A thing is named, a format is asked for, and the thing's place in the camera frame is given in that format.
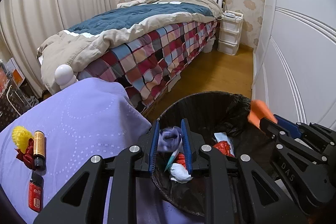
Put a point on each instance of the lavender paper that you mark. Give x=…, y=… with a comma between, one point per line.
x=169, y=139

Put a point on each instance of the red small bottle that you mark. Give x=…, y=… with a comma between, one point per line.
x=35, y=195

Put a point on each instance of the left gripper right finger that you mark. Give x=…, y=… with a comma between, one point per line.
x=237, y=190

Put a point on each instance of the white teal tube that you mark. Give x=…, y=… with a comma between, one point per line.
x=173, y=156

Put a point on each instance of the white camel milk powder sachet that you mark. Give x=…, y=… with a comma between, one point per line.
x=221, y=136

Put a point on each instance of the orange-red foam net bundle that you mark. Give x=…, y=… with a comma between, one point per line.
x=180, y=159

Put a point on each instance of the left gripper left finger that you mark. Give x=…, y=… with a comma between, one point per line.
x=105, y=186

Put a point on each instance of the gold small bottle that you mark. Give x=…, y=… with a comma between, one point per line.
x=39, y=151

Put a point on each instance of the black trash bin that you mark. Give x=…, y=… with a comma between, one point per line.
x=209, y=113

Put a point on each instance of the red plastic bag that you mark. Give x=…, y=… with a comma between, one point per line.
x=224, y=147

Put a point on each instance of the purple table cloth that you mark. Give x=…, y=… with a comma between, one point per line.
x=91, y=117

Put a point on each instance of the dark red ribbon flower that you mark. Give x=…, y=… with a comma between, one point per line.
x=28, y=157

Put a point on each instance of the orange white small box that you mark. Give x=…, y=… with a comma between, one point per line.
x=18, y=76

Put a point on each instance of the yellow foam net bundle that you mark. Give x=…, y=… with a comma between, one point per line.
x=21, y=137

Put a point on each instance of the white tissue ball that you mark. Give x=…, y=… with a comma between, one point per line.
x=179, y=174

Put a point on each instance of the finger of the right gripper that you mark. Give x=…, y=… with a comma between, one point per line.
x=282, y=136
x=316, y=136

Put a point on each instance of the orange paper scrap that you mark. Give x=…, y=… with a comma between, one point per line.
x=258, y=111

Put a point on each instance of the white plastic drawer unit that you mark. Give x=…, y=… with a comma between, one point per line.
x=230, y=32

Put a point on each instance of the blue beige duvet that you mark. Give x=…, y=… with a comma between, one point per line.
x=85, y=42

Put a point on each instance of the plaid bed sheet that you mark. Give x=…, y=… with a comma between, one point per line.
x=145, y=66

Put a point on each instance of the white wardrobe door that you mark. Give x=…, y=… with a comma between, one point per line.
x=294, y=62

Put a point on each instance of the cream curtain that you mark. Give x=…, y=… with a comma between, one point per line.
x=26, y=24

